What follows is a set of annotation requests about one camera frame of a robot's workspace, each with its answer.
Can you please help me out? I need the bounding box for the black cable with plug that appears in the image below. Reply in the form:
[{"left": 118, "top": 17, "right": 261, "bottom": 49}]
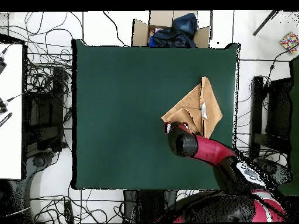
[{"left": 262, "top": 45, "right": 299, "bottom": 94}]

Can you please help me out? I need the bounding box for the black metal bar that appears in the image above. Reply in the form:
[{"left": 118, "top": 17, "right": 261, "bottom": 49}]
[{"left": 252, "top": 10, "right": 280, "bottom": 36}]

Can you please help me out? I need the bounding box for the cardboard box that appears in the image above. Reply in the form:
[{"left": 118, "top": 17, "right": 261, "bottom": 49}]
[{"left": 131, "top": 10, "right": 212, "bottom": 48}]

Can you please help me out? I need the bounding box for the black connector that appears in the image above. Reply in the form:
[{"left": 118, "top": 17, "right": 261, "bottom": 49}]
[{"left": 0, "top": 97, "right": 9, "bottom": 115}]

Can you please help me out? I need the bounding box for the black ribbed strip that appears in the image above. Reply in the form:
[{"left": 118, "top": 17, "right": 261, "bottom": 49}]
[{"left": 0, "top": 112, "right": 13, "bottom": 128}]

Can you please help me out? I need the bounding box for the pink and yellow garment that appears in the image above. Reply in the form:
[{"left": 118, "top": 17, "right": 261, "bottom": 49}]
[{"left": 149, "top": 27, "right": 164, "bottom": 37}]

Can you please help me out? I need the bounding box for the dark green table cloth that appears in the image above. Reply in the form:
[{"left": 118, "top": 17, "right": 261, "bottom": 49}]
[
  {"left": 71, "top": 38, "right": 241, "bottom": 191},
  {"left": 279, "top": 55, "right": 299, "bottom": 197}
]

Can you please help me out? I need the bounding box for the white table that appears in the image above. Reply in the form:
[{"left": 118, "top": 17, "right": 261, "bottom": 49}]
[{"left": 0, "top": 43, "right": 24, "bottom": 180}]

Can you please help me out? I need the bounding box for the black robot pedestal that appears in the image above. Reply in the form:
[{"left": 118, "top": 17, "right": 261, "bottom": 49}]
[{"left": 123, "top": 190, "right": 178, "bottom": 223}]

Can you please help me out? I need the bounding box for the black device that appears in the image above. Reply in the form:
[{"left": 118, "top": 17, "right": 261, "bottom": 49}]
[{"left": 0, "top": 55, "right": 8, "bottom": 75}]

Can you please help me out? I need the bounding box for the long black cable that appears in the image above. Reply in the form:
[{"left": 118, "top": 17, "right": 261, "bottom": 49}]
[{"left": 102, "top": 10, "right": 128, "bottom": 47}]

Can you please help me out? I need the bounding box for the orange terry towel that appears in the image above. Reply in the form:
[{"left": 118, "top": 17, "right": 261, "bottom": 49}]
[{"left": 160, "top": 76, "right": 223, "bottom": 139}]

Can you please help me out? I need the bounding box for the dark blue garment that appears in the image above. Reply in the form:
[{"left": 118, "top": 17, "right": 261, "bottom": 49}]
[{"left": 148, "top": 12, "right": 199, "bottom": 48}]

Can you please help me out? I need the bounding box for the black equipment stand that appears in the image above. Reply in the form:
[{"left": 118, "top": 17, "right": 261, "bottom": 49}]
[
  {"left": 249, "top": 75, "right": 293, "bottom": 160},
  {"left": 23, "top": 66, "right": 72, "bottom": 159}
]

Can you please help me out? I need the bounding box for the blue and black cable tangle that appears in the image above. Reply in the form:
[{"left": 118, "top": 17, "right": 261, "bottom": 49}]
[{"left": 176, "top": 189, "right": 201, "bottom": 201}]

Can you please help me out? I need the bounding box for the black power strip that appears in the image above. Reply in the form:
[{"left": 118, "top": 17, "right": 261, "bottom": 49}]
[{"left": 63, "top": 200, "right": 75, "bottom": 224}]

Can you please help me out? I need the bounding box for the multicoloured patterned bundle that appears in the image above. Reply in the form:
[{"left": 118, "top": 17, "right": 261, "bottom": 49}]
[{"left": 280, "top": 31, "right": 299, "bottom": 54}]

